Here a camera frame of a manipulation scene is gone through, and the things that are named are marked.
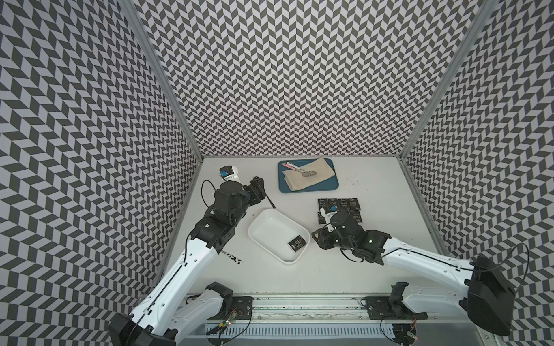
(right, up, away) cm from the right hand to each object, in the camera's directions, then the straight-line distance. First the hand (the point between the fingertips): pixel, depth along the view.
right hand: (317, 237), depth 80 cm
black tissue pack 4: (+20, +10, +18) cm, 29 cm away
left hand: (-22, +20, -7) cm, 31 cm away
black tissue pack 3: (+15, +10, +18) cm, 25 cm away
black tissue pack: (+6, +11, +19) cm, 23 cm away
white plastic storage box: (-17, 0, +12) cm, 20 cm away
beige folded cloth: (-7, +21, +29) cm, 36 cm away
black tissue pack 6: (-7, -4, +7) cm, 11 cm away
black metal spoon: (-20, +11, +22) cm, 32 cm away
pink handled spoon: (-2, +24, +30) cm, 38 cm away
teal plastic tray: (+10, +19, +25) cm, 33 cm away
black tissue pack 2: (+10, +11, +19) cm, 24 cm away
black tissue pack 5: (+19, +6, +14) cm, 25 cm away
